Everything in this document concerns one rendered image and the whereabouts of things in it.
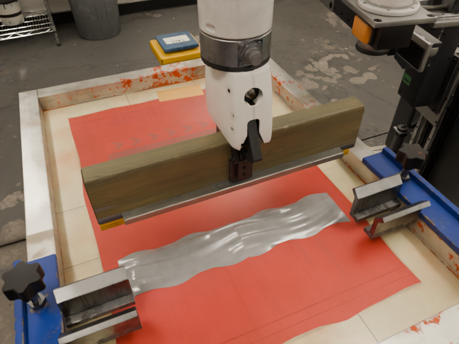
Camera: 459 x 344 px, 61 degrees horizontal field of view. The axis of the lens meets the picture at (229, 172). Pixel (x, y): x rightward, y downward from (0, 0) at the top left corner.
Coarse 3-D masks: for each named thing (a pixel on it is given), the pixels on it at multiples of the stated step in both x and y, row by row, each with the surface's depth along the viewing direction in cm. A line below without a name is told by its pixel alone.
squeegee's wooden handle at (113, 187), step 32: (352, 96) 55; (288, 128) 50; (320, 128) 53; (352, 128) 56; (128, 160) 45; (160, 160) 46; (192, 160) 47; (224, 160) 49; (288, 160) 54; (96, 192) 44; (128, 192) 46; (160, 192) 48
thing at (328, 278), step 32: (192, 96) 90; (256, 192) 67; (288, 192) 67; (320, 192) 67; (352, 224) 62; (256, 256) 57; (288, 256) 57; (320, 256) 57; (352, 256) 57; (384, 256) 57; (288, 288) 54; (320, 288) 54; (352, 288) 54; (384, 288) 54; (288, 320) 50; (320, 320) 50
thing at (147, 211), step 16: (304, 160) 55; (320, 160) 55; (256, 176) 53; (272, 176) 53; (192, 192) 50; (208, 192) 50; (224, 192) 51; (144, 208) 49; (160, 208) 49; (176, 208) 50; (128, 224) 48
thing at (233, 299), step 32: (96, 128) 81; (128, 128) 81; (160, 128) 81; (96, 160) 73; (96, 224) 62; (160, 224) 62; (192, 224) 62; (224, 224) 62; (160, 288) 54; (192, 288) 54; (224, 288) 54; (256, 288) 54; (160, 320) 50; (192, 320) 50; (224, 320) 50; (256, 320) 50
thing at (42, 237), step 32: (192, 64) 94; (32, 96) 84; (64, 96) 85; (96, 96) 88; (288, 96) 86; (32, 128) 75; (32, 160) 68; (352, 160) 70; (32, 192) 62; (32, 224) 57; (416, 224) 59; (32, 256) 53; (448, 256) 55; (448, 320) 46
